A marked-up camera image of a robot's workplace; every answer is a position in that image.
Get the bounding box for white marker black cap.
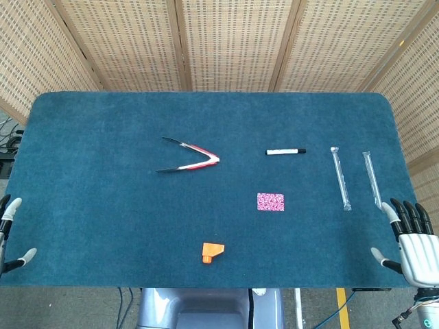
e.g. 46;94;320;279
264;147;307;156

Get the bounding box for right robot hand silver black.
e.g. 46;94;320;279
370;197;439;288

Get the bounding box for metal tongs red handles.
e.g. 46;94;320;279
156;136;221;173

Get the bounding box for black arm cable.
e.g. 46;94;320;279
392;301;425;326

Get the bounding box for clear wrapped straw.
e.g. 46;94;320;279
361;151;385;210
330;146;353;212

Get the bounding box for teal carpet table cover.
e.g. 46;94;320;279
0;91;434;289

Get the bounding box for blue floor cable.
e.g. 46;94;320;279
115;287;135;329
317;291;356;326

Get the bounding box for grey robot torso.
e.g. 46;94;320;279
136;287;285;329

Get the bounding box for woven bamboo screen panel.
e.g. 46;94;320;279
51;0;191;93
174;0;302;93
269;0;428;93
0;0;104;126
358;0;439;241

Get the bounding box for orange plastic block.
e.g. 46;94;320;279
201;242;226;265

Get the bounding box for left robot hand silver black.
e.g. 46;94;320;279
0;194;38;275

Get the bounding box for yellow floor tape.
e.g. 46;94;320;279
335;287;351;329

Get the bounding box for pink patterned card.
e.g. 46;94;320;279
257;192;285;212

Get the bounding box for black floor cables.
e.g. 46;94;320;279
0;116;25;155

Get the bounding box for black power strip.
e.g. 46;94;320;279
0;152;16;179

